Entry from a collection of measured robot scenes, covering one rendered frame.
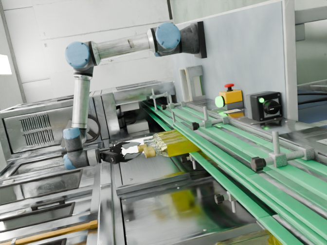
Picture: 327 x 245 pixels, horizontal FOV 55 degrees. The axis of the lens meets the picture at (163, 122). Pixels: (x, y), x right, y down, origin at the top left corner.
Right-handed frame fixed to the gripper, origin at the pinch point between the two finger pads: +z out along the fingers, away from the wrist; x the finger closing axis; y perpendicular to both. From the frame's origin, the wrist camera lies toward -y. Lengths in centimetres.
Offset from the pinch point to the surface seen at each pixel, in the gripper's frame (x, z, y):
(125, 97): -14, 3, 101
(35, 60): -70, -120, 424
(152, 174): 12.5, 3.4, -4.1
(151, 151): -1.1, 4.1, -13.0
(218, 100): -20.5, 32.6, -27.1
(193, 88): -21.2, 36.5, 20.5
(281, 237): 1, 21, -88
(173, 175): 11.7, 12.2, -13.5
